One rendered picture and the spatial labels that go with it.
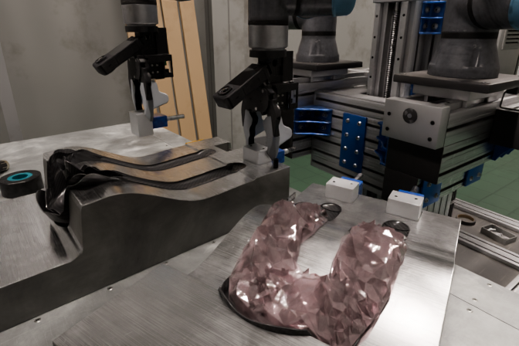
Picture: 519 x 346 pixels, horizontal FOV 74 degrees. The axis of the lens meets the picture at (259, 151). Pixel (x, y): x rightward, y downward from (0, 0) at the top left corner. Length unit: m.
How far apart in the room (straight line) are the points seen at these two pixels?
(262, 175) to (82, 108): 2.27
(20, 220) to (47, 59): 2.14
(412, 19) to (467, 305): 0.79
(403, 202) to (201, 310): 0.38
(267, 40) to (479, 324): 0.52
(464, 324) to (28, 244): 0.58
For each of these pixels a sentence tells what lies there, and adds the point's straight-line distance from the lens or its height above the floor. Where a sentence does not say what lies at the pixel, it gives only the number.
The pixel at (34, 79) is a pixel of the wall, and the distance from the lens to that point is 2.75.
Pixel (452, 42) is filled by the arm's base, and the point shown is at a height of 1.11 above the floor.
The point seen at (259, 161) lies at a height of 0.90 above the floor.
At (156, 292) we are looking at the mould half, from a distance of 0.36.
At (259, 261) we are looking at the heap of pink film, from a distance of 0.41.
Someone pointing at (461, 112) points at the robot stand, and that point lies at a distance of 0.87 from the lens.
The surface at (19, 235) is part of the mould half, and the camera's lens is 0.62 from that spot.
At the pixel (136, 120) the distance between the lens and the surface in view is 0.86.
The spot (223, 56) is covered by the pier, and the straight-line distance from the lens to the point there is 3.00.
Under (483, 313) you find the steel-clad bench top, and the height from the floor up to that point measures 0.80.
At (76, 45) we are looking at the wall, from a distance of 2.76.
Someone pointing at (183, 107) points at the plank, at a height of 0.61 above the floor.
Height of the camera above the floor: 1.14
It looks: 19 degrees down
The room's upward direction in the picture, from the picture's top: straight up
